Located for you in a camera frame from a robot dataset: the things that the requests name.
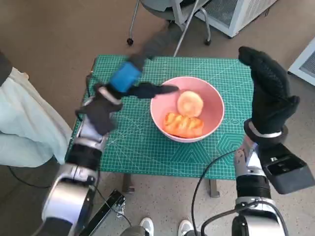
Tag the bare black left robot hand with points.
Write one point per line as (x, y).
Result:
(125, 76)

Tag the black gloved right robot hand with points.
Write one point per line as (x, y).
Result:
(270, 98)

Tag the pink bowl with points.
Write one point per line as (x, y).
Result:
(211, 93)

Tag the round pale toy bread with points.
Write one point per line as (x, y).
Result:
(189, 103)

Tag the oblong orange toy bread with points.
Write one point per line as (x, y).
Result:
(184, 125)

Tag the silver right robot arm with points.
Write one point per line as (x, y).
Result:
(253, 186)

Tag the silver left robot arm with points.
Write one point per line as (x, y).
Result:
(83, 152)

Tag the white vent cabinet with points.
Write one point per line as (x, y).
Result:
(305, 66)

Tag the grey office chair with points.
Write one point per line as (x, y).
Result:
(157, 9)

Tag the green cutting mat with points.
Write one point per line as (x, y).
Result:
(135, 152)

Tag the white mesh cabinet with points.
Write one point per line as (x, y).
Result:
(231, 14)

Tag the dark table leg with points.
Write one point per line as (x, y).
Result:
(214, 188)
(128, 183)

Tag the person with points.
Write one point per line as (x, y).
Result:
(24, 118)

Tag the white shoe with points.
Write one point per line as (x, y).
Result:
(184, 227)
(147, 226)

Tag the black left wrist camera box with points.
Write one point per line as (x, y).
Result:
(101, 118)

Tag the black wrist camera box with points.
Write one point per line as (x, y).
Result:
(101, 118)
(288, 174)

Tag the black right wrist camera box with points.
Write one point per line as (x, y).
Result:
(288, 174)

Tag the white metal frame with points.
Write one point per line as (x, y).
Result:
(178, 12)

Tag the black metal bracket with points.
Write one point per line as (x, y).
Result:
(108, 209)

